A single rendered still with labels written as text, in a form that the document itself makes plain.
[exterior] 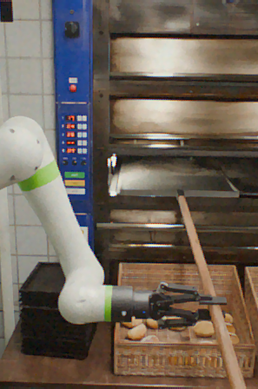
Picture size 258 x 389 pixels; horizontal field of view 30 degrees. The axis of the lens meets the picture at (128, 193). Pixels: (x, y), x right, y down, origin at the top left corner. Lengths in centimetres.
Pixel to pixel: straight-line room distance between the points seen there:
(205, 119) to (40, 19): 82
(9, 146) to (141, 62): 115
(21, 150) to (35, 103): 113
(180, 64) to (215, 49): 17
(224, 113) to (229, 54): 25
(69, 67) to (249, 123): 82
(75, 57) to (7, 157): 111
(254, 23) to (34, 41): 93
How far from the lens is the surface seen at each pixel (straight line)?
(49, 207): 126
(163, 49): 212
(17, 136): 106
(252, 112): 219
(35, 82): 216
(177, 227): 185
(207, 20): 215
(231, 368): 107
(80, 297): 123
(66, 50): 210
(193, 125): 214
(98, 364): 208
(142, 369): 202
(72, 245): 130
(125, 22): 213
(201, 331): 223
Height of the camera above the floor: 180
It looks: 16 degrees down
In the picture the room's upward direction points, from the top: 1 degrees clockwise
